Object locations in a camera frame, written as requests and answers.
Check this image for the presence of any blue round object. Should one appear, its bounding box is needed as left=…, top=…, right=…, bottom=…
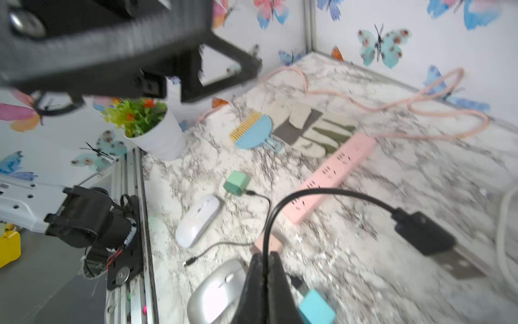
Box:
left=229, top=111, right=282, bottom=153

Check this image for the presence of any black charging cable white mouse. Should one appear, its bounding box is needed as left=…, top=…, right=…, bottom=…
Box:
left=182, top=190, right=272, bottom=267

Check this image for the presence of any teal charger plug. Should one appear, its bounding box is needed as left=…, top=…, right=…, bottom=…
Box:
left=298, top=289, right=337, bottom=324

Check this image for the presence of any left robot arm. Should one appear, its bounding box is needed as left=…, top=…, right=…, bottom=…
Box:
left=1, top=1, right=260, bottom=290

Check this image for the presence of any artificial potted plant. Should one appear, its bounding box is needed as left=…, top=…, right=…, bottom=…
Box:
left=102, top=98, right=187, bottom=162

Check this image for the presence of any black charging cable silver mouse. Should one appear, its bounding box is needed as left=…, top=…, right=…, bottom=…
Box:
left=288, top=274, right=310, bottom=296

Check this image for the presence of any pink power strip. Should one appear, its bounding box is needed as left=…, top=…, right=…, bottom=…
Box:
left=282, top=134, right=376, bottom=225

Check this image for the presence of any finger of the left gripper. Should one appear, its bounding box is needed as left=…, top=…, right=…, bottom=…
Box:
left=178, top=32, right=262, bottom=103

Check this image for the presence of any green charger plug front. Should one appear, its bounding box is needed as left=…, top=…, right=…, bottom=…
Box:
left=223, top=171, right=250, bottom=197

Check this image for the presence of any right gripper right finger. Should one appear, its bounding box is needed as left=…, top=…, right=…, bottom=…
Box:
left=267, top=252, right=304, bottom=324

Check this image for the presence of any white wireless mouse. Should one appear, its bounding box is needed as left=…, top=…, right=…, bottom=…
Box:
left=175, top=194, right=221, bottom=248

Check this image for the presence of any aluminium front rail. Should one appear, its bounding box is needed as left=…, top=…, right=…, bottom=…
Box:
left=104, top=148, right=159, bottom=323

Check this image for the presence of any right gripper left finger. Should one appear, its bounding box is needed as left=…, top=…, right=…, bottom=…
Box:
left=231, top=253, right=267, bottom=324

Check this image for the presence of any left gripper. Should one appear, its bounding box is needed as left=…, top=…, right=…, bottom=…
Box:
left=1, top=1, right=214, bottom=116

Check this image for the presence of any pink charger plug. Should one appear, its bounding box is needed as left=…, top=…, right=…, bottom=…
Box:
left=250, top=232, right=285, bottom=255

